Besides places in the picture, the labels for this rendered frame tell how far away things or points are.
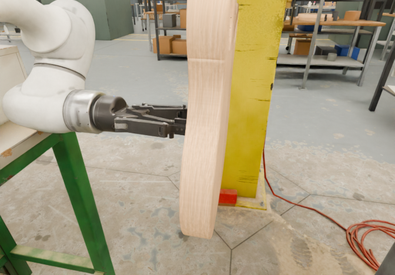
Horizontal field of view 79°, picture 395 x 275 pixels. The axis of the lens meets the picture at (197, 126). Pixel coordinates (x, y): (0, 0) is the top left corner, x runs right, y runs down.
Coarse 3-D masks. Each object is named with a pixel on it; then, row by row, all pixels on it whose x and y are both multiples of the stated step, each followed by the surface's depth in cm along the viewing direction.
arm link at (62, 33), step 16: (0, 0) 35; (16, 0) 38; (32, 0) 41; (64, 0) 51; (0, 16) 36; (16, 16) 39; (32, 16) 41; (48, 16) 44; (64, 16) 47; (80, 16) 51; (32, 32) 43; (48, 32) 45; (64, 32) 46; (80, 32) 50; (32, 48) 46; (48, 48) 46; (64, 48) 47; (80, 48) 50; (64, 64) 49; (80, 64) 51
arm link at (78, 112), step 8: (72, 96) 47; (80, 96) 47; (88, 96) 46; (96, 96) 47; (64, 104) 46; (72, 104) 46; (80, 104) 46; (88, 104) 46; (64, 112) 46; (72, 112) 46; (80, 112) 46; (88, 112) 46; (72, 120) 46; (80, 120) 46; (88, 120) 46; (72, 128) 48; (80, 128) 47; (88, 128) 47; (96, 128) 48
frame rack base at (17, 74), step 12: (0, 48) 58; (12, 48) 61; (0, 60) 58; (12, 60) 61; (0, 72) 58; (12, 72) 61; (24, 72) 64; (0, 84) 59; (12, 84) 62; (0, 96) 59; (0, 108) 59; (0, 120) 59
